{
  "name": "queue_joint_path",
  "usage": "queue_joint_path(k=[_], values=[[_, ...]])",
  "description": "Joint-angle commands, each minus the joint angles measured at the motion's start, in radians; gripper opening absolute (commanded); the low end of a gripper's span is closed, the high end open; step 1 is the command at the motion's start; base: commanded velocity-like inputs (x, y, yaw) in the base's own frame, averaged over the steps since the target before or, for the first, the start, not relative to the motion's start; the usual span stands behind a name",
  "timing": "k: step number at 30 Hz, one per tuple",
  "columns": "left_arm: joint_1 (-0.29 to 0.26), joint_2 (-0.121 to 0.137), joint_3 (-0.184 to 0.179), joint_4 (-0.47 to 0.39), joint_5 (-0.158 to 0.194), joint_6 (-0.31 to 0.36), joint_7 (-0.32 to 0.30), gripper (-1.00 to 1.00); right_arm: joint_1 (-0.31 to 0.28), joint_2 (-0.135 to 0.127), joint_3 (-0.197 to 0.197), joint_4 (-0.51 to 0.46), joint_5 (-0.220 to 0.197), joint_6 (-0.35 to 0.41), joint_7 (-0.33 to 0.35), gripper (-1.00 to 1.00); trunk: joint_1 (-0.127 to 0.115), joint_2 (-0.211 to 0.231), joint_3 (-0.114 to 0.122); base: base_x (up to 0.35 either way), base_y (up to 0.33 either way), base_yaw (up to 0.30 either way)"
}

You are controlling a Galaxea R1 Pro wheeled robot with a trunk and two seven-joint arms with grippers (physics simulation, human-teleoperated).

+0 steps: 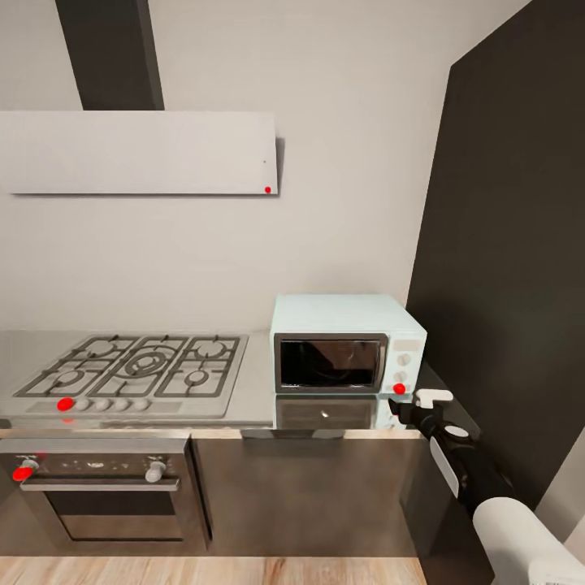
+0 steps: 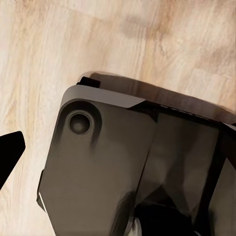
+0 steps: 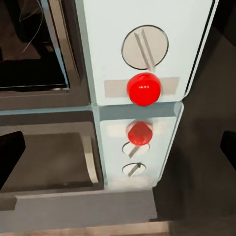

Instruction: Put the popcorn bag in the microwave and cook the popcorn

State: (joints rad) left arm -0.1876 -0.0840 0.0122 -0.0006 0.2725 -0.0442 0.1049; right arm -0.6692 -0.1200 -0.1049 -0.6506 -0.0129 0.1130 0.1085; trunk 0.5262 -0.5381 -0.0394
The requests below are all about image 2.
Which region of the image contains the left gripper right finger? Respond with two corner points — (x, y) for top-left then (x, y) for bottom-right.
(220, 131), (236, 170)

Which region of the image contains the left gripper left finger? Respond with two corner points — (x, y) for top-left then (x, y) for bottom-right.
(0, 131), (26, 189)

